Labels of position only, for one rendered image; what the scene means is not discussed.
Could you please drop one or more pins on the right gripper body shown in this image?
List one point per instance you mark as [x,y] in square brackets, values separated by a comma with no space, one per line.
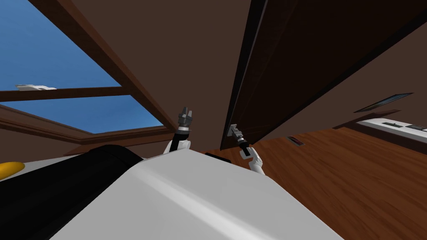
[238,135]

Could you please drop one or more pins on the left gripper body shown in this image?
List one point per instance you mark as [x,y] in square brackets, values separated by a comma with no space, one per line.
[184,121]

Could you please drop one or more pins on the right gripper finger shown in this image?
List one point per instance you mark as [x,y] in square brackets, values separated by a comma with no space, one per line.
[234,127]
[230,132]

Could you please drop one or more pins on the dark flat rectangular object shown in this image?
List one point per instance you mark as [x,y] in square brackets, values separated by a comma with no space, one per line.
[295,141]

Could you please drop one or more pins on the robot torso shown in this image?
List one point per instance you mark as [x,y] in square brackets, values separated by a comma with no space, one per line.
[186,200]

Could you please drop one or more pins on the dark brown door leaf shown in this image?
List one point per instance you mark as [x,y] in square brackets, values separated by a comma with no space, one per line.
[300,60]

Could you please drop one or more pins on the brown framed window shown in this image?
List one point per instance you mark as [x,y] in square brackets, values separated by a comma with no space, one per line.
[66,66]

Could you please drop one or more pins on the white cabinet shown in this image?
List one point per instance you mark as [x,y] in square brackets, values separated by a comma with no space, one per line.
[390,130]

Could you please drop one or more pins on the yellow rounded object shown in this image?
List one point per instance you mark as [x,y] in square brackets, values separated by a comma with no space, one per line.
[10,169]

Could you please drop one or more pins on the dark framed wall picture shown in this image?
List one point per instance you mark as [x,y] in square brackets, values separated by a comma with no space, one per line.
[383,102]

